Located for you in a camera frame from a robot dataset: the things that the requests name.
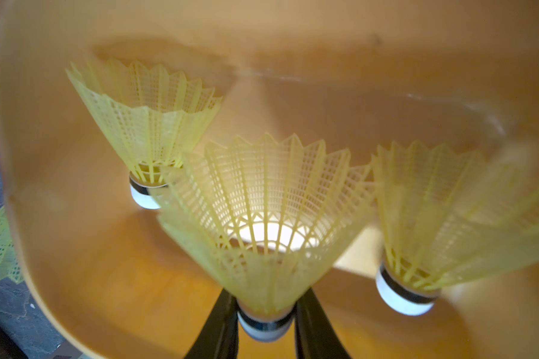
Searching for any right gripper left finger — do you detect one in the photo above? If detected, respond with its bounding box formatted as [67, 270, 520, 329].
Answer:
[184, 290, 239, 359]

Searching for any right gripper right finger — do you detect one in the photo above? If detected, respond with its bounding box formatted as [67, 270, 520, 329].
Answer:
[295, 288, 350, 359]

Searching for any yellow plastic storage box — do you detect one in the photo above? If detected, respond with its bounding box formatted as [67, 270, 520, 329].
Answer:
[0, 1, 539, 358]

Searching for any yellow shuttlecock top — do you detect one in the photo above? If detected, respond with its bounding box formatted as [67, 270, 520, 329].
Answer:
[65, 58, 222, 209]

